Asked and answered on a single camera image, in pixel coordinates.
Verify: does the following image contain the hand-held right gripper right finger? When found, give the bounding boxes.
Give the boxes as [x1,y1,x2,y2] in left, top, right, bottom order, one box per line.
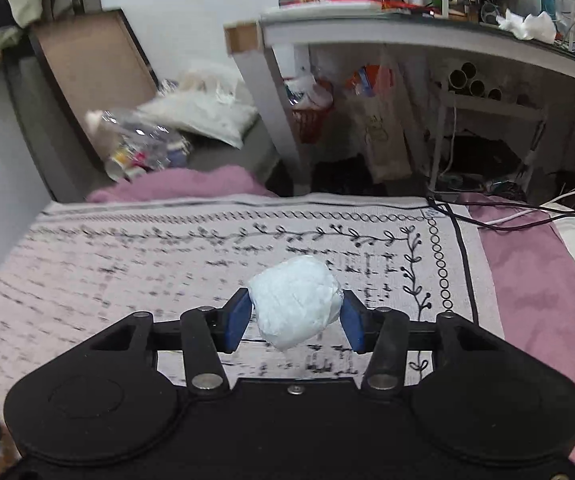
[340,290,512,396]

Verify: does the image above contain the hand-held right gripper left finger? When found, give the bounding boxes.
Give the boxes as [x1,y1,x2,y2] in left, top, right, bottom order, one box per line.
[86,287,254,397]

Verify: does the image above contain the white soft paper wad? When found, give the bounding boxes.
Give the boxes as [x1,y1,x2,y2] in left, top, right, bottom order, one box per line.
[246,254,345,352]

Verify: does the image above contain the white black printed blanket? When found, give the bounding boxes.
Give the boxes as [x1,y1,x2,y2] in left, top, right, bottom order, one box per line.
[0,194,507,480]

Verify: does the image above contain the pink bed sheet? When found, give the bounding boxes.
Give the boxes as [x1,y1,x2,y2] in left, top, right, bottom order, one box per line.
[86,165,575,480]

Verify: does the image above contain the beige tote bag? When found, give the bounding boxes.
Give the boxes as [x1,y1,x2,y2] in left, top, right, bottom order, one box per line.
[346,64,414,184]

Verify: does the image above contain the clear bag of bottles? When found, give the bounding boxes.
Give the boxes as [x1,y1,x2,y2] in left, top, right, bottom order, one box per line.
[84,107,194,182]

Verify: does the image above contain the white plastic bag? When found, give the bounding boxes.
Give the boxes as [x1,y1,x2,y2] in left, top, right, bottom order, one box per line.
[136,71,261,149]

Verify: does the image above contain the red basket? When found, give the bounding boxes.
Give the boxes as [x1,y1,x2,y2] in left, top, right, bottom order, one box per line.
[289,79,337,144]

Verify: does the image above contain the cardboard tubes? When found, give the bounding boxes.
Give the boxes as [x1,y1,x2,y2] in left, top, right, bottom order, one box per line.
[446,61,504,102]

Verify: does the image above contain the white desk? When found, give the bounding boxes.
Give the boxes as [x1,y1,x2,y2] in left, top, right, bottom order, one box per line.
[224,2,575,197]

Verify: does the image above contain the crumpled white tissue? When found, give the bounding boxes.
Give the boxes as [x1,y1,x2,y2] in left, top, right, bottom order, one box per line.
[496,11,559,45]

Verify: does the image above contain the black cable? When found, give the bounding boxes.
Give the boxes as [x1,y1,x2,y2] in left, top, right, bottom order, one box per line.
[424,194,575,232]

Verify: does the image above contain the white cable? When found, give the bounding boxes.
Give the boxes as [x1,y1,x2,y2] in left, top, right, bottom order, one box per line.
[486,179,575,227]

